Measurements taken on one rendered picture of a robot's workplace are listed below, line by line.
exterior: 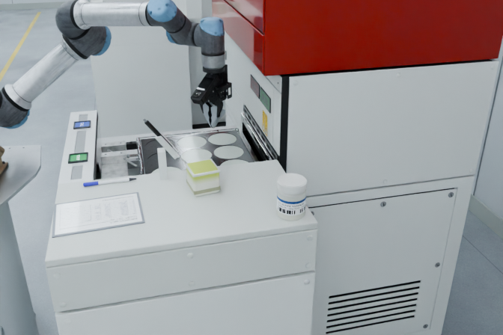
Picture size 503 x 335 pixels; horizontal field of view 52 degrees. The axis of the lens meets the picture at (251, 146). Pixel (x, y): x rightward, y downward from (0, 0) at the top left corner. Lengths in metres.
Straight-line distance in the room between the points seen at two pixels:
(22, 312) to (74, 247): 1.03
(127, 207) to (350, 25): 0.77
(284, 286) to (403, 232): 0.66
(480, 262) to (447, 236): 0.95
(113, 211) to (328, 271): 0.83
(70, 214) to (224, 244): 0.39
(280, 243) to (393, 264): 0.76
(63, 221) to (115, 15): 0.69
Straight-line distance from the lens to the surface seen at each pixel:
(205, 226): 1.25
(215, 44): 1.66
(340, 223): 1.75
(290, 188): 1.22
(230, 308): 1.35
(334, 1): 1.46
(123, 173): 1.70
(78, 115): 1.97
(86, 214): 1.34
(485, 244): 3.09
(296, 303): 1.40
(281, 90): 1.47
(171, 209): 1.32
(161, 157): 1.42
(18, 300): 2.21
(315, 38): 1.46
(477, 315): 2.62
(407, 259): 1.97
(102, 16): 1.74
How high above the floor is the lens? 1.66
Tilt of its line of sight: 25 degrees down
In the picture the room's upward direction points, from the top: straight up
